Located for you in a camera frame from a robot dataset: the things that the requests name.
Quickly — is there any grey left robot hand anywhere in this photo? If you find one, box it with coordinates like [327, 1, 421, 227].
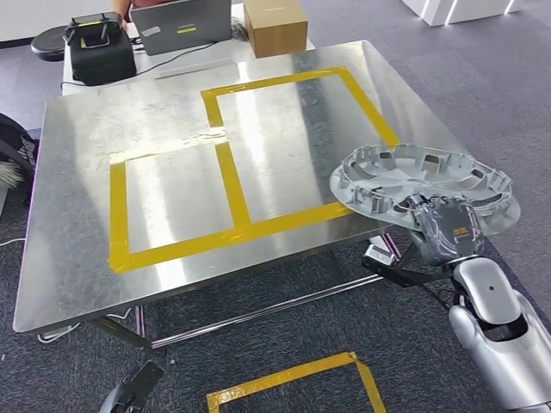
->
[99, 376, 143, 413]

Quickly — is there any grey plastic wheel hubcap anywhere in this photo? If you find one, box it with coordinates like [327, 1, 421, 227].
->
[329, 143, 522, 237]

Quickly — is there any steel workbench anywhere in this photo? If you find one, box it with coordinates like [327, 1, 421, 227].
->
[12, 38, 468, 350]

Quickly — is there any white power strip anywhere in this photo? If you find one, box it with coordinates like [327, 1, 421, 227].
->
[38, 324, 82, 344]

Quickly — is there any yellow floor tape outline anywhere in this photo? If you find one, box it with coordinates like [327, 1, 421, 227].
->
[206, 351, 389, 413]

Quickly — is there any yellow bench marking tape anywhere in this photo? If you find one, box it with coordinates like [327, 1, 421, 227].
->
[107, 66, 400, 274]

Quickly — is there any black bag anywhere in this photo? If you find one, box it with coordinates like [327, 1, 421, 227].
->
[0, 113, 40, 207]

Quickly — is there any black carry case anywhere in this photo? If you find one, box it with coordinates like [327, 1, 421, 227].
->
[68, 27, 138, 87]

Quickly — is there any white table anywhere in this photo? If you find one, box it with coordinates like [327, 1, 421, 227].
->
[61, 3, 317, 97]

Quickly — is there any black round stool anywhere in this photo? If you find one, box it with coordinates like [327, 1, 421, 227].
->
[30, 25, 69, 63]

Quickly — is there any grey laptop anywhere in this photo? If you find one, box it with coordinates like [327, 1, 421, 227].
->
[130, 0, 233, 57]

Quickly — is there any person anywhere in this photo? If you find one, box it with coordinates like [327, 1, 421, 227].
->
[109, 0, 173, 24]

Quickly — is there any brown cardboard box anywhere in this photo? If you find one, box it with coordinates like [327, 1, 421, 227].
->
[243, 0, 309, 59]

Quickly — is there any white platform block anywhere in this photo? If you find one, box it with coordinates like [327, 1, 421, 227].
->
[400, 0, 527, 28]

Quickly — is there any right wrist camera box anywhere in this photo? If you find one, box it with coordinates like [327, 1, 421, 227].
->
[365, 236, 404, 268]

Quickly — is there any black right camera bracket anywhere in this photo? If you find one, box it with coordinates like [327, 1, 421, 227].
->
[362, 253, 457, 303]

